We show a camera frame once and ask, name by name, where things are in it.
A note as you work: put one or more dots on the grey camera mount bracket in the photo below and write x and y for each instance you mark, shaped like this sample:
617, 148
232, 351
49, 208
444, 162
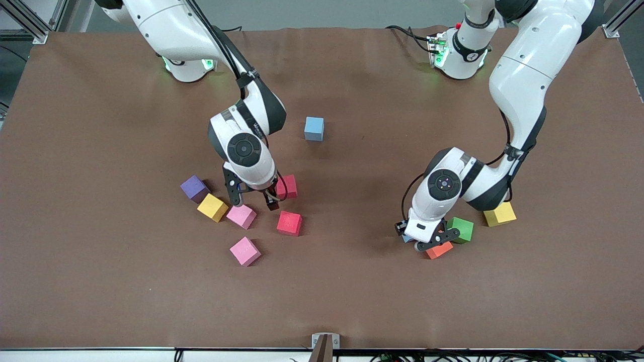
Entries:
316, 341

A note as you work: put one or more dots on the yellow foam block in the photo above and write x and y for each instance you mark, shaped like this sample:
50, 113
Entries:
500, 216
212, 207

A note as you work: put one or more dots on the brown table cover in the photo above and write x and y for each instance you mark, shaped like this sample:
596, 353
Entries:
352, 291

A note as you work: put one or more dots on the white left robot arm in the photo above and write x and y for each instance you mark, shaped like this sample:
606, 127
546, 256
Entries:
538, 60

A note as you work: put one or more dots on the aluminium frame post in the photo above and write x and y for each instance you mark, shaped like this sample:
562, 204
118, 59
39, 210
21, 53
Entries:
30, 27
611, 31

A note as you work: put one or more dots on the aluminium frame strut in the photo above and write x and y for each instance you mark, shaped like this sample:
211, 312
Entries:
59, 12

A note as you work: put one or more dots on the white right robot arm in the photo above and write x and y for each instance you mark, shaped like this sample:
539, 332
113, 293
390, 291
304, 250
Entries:
171, 30

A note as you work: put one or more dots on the red foam block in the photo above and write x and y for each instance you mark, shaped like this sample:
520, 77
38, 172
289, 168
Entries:
290, 187
289, 223

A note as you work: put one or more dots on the green foam block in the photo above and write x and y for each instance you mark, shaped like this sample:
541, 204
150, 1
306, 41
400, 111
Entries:
464, 230

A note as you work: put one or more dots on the white table edge strip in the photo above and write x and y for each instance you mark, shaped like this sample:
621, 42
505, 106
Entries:
100, 356

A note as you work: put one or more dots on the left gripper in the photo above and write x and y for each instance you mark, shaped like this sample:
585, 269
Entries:
399, 228

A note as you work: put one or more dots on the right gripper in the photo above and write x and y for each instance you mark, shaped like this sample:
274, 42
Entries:
267, 195

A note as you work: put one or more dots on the purple foam block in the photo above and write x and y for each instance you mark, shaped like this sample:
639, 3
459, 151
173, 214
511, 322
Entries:
194, 188

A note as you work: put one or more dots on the orange foam block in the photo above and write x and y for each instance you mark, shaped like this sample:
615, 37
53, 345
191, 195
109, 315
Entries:
440, 250

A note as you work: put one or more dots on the blue foam block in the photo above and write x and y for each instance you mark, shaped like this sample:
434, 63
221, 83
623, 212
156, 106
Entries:
407, 238
314, 128

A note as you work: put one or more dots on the pink foam block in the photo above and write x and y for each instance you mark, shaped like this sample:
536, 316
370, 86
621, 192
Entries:
241, 217
245, 251

